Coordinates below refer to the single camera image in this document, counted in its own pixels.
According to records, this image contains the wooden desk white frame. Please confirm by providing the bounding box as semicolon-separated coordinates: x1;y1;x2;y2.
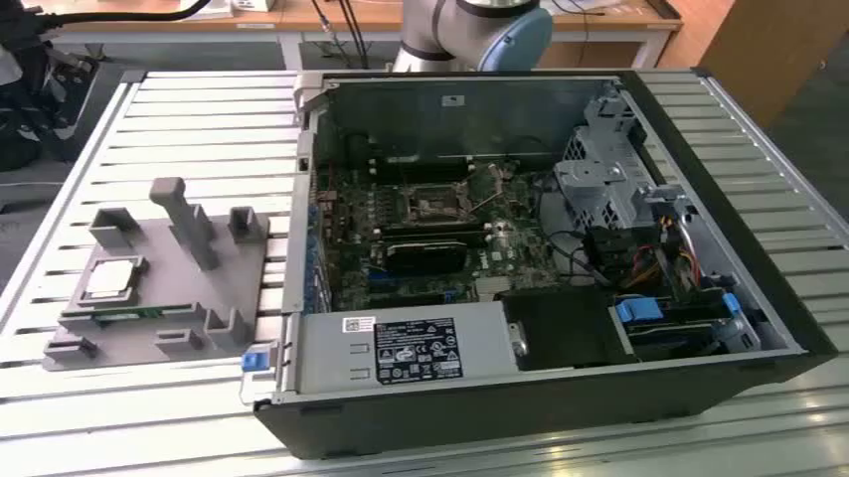
39;0;685;71

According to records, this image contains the green motherboard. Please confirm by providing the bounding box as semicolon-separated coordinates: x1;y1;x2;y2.
310;157;566;315

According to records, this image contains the silver metal drive cage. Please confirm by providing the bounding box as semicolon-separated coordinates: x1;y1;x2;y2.
551;92;667;236

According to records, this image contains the grey plastic parts rack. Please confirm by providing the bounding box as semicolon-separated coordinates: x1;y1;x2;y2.
40;176;274;373

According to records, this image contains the black graphics card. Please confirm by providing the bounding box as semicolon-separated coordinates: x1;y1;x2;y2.
382;239;471;275

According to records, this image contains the blue disk carrier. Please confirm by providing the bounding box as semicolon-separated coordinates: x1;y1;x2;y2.
613;294;665;328

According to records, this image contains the silver power supply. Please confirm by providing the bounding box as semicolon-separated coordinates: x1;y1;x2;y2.
294;301;520;396

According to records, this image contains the metal socket cover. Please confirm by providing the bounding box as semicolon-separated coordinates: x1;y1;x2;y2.
463;161;527;212

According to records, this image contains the silver square CPU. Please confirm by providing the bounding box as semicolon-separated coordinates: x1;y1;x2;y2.
79;256;145;299

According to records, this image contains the blue case latch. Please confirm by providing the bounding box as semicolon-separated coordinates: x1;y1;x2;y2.
240;349;275;375

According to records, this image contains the small silver heatsink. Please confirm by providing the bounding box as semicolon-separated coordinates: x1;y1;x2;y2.
475;276;514;301

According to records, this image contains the open black PC case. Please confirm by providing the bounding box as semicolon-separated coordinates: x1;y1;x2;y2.
250;68;838;461

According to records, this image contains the green RAM stick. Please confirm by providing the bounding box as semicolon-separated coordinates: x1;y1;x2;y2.
95;306;164;320

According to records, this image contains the black wire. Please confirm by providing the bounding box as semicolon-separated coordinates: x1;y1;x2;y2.
537;173;619;285

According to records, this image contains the thick black cable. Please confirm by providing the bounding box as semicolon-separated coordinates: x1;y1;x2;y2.
36;0;217;27

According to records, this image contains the red yellow wire bundle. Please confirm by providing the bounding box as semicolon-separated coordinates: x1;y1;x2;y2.
629;212;706;290

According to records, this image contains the grey case handle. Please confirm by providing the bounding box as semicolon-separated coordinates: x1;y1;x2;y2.
291;71;340;116

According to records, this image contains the CPU socket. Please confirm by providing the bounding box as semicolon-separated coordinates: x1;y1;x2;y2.
402;183;480;226

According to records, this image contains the black power supply label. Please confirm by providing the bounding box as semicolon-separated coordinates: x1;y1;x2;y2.
372;317;467;385

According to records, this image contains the brown wooden cabinet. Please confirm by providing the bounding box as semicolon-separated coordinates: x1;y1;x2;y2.
699;0;849;131

